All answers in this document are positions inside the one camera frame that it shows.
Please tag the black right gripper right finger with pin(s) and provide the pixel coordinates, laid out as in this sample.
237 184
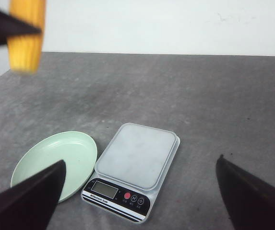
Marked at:
250 201

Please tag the silver digital kitchen scale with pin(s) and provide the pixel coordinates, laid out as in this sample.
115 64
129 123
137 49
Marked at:
129 173

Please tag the light green plate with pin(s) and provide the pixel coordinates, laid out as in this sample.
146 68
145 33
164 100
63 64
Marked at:
77 149

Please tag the yellow corn cob piece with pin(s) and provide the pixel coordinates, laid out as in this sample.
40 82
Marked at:
25 50

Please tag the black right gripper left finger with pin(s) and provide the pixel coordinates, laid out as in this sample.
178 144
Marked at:
30 204

